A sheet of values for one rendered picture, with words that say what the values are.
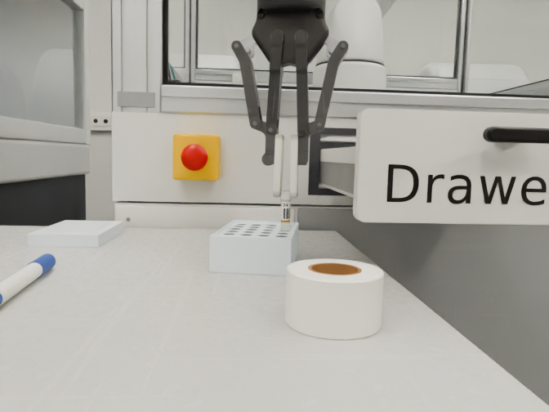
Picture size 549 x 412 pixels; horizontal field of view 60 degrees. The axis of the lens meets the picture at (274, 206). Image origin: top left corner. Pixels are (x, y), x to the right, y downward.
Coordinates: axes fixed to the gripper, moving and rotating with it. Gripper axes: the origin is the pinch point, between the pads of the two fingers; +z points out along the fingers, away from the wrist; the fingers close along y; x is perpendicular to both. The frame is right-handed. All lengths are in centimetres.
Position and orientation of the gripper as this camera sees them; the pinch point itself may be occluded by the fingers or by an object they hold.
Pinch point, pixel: (286, 165)
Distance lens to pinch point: 54.0
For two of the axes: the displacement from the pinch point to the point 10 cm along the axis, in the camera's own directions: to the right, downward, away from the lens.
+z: -0.3, 9.9, 1.1
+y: -9.9, -0.4, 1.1
